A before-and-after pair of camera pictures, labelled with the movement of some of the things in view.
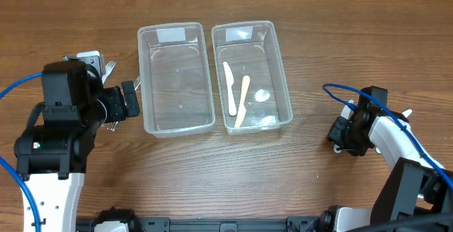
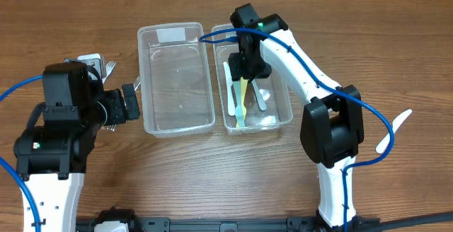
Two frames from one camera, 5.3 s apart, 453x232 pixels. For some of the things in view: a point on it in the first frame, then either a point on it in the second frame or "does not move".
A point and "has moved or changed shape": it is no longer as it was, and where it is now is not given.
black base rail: [166, 224] does not move
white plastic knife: [335, 148] has moved or changed shape
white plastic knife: [346, 111] has moved or changed shape
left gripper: [129, 98] does not move
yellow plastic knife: [243, 109] does not move
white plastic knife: [230, 80] does not move
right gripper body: [337, 131] to [250, 71]
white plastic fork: [109, 67] does not move
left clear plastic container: [175, 83] does not move
